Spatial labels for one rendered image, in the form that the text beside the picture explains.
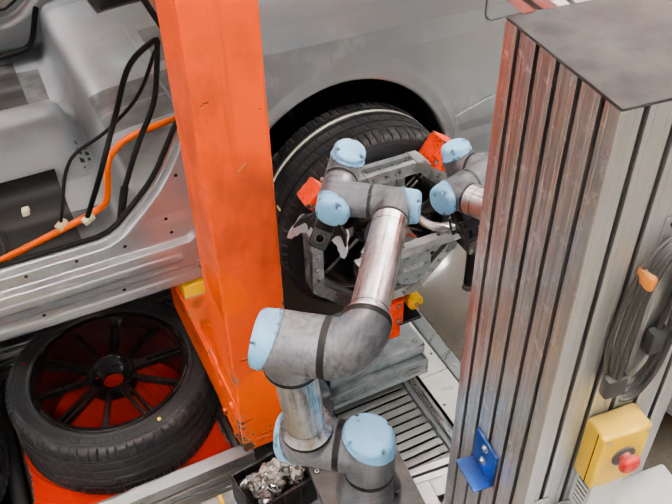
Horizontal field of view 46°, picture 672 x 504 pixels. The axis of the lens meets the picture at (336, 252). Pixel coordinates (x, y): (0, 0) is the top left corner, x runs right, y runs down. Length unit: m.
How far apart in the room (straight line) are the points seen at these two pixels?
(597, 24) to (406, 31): 1.39
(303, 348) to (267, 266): 0.55
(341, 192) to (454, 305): 1.92
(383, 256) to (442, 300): 2.02
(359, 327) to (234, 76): 0.56
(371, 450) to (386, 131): 1.05
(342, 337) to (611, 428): 0.46
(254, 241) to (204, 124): 0.35
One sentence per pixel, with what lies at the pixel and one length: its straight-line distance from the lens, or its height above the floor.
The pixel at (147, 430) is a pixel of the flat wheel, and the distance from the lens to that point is 2.53.
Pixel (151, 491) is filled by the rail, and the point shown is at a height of 0.39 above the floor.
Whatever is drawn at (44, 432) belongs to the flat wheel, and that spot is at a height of 0.50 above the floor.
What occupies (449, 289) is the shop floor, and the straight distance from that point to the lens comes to 3.61.
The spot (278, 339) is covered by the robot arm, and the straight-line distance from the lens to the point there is 1.42.
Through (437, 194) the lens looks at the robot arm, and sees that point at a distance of 1.87.
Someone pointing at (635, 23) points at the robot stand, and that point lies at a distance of 1.11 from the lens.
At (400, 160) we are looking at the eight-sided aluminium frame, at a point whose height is 1.11.
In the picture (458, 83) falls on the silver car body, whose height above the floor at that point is 1.20.
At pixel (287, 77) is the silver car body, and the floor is 1.38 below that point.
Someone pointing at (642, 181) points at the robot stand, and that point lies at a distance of 1.00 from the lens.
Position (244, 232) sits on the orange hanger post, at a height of 1.32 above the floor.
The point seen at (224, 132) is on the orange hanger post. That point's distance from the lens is 1.67.
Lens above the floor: 2.48
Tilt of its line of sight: 41 degrees down
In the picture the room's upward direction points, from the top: 1 degrees counter-clockwise
